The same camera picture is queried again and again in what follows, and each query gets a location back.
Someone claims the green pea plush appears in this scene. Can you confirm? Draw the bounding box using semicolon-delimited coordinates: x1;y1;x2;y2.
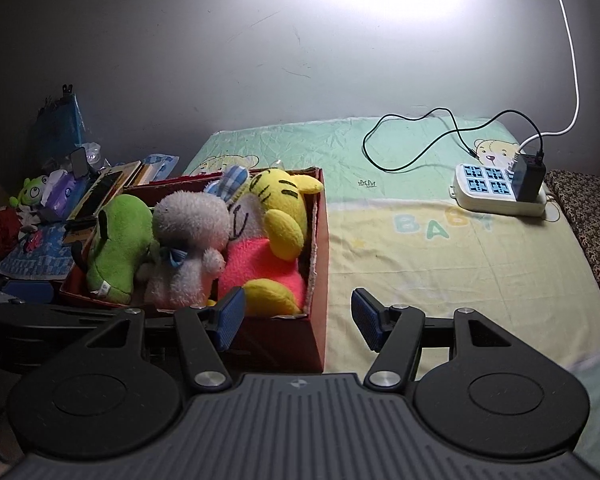
85;194;154;304

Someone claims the yellow tiger plush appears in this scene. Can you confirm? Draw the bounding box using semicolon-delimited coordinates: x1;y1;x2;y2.
218;168;323;318

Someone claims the blue patterned cloth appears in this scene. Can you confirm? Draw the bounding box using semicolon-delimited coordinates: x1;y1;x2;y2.
0;223;73;281

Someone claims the red cardboard box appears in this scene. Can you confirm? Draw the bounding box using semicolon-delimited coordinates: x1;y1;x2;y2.
59;174;329;375

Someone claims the pastel cartoon bed sheet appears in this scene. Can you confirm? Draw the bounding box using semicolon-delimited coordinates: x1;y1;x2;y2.
186;116;600;471

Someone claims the red plush toy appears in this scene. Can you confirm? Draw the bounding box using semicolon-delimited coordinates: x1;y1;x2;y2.
0;207;21;257

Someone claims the stack of books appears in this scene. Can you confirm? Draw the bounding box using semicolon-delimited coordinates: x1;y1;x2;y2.
62;162;149;246

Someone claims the green frog toy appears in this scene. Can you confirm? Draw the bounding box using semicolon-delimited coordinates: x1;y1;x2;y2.
9;176;48;208

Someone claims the purple tissue pack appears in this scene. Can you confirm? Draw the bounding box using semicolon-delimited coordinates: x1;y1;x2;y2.
40;169;88;223

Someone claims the white power strip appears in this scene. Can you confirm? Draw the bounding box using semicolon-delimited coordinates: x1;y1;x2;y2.
450;164;547;218

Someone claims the black power adapter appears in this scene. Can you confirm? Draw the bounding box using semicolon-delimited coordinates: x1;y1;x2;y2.
512;152;546;203

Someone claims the blue bag with clips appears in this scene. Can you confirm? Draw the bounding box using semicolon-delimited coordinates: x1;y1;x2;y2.
30;84;85;166

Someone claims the patterned brown cloth furniture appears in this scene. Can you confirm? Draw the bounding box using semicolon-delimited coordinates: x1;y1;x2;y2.
546;170;600;288

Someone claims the black charging cable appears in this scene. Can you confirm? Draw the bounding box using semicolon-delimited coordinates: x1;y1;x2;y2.
362;105;546;175

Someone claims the white power cable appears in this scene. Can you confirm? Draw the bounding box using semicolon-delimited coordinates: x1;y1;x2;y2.
517;0;581;156

